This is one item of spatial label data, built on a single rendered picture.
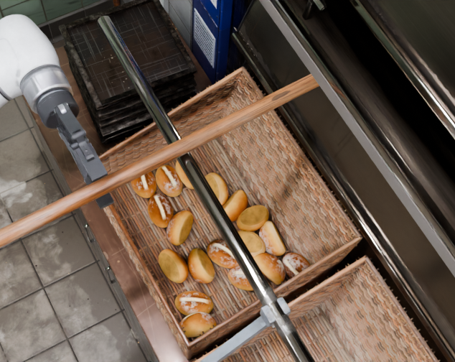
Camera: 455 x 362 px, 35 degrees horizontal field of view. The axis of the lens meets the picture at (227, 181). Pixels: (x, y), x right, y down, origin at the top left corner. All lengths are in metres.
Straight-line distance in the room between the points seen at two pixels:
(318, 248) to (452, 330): 0.45
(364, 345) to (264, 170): 0.52
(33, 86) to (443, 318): 0.95
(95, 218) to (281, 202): 0.51
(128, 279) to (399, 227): 0.74
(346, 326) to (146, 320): 0.51
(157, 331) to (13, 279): 0.84
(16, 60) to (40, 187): 1.30
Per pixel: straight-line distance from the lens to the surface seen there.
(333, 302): 1.88
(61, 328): 2.51
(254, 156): 1.96
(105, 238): 1.97
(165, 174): 1.96
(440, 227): 1.12
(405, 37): 1.21
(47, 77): 1.42
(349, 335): 1.88
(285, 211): 1.92
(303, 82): 1.45
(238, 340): 1.36
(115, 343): 2.48
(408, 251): 1.57
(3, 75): 1.46
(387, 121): 1.20
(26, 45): 1.46
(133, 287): 1.92
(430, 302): 1.59
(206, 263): 1.87
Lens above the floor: 2.41
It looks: 65 degrees down
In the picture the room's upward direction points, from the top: 7 degrees clockwise
